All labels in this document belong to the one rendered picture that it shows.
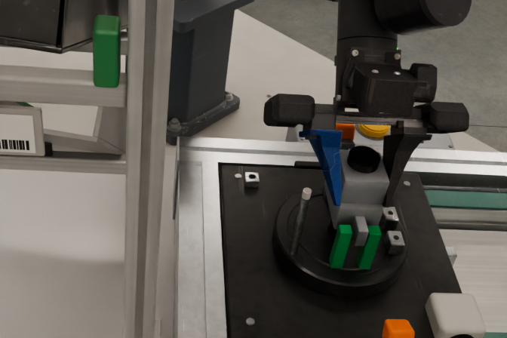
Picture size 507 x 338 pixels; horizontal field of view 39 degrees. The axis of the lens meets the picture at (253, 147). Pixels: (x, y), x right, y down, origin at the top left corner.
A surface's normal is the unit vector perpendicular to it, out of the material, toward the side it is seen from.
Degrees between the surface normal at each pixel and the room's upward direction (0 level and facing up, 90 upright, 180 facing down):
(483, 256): 0
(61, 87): 90
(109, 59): 90
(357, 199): 90
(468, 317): 0
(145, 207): 90
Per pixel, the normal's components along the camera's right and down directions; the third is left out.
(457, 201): 0.12, -0.77
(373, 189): 0.07, 0.65
